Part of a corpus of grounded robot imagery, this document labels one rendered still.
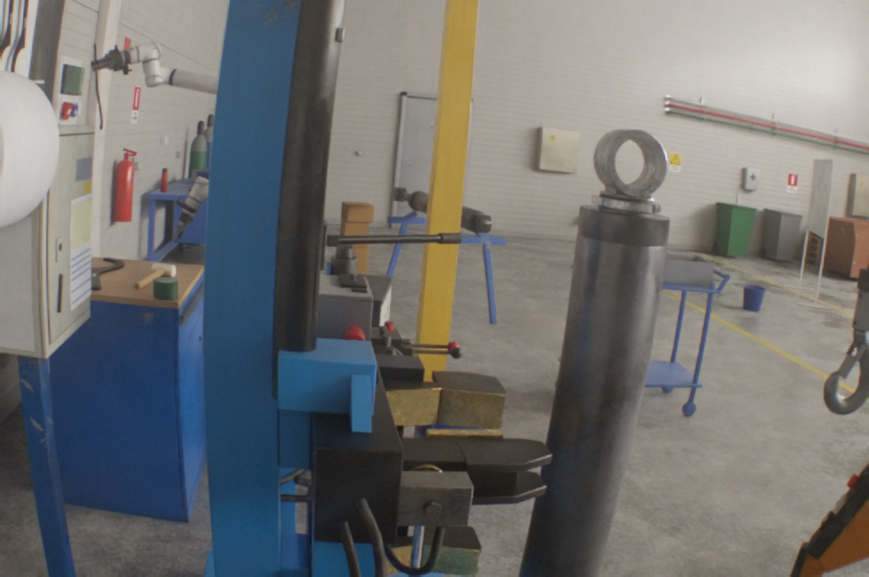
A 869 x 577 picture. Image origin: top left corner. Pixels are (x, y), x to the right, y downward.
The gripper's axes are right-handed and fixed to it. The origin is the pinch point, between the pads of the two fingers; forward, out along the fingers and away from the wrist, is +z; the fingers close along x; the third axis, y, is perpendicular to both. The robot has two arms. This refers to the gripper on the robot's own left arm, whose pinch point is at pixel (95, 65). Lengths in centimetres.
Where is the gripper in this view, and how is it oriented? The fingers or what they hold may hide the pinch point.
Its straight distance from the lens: 351.4
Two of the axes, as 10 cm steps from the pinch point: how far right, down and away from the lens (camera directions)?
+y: 2.0, -6.7, -7.1
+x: 5.3, 6.9, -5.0
